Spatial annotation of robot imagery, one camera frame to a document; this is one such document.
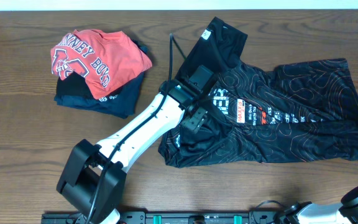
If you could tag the black orange-lined jersey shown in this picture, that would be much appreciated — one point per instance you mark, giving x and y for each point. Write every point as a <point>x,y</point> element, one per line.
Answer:
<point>299,112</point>

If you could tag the black folded shirt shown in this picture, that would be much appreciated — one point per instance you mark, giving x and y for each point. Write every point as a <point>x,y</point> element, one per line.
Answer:
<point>73,85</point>

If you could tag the navy folded shirt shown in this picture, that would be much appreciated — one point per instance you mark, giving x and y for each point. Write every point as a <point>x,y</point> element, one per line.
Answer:
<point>120,102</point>

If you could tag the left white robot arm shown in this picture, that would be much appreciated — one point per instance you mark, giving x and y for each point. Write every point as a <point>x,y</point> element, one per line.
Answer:
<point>94,176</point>

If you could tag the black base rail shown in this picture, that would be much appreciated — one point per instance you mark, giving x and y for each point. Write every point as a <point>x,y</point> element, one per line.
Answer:
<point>258,217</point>

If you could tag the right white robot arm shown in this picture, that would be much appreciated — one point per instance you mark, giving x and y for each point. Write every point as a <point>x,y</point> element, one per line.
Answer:
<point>344,212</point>

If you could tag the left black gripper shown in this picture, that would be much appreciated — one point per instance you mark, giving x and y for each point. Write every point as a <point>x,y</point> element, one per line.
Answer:
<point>196,117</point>

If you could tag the orange printed t-shirt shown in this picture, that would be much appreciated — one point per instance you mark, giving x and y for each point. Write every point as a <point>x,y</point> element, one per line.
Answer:
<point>106,61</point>

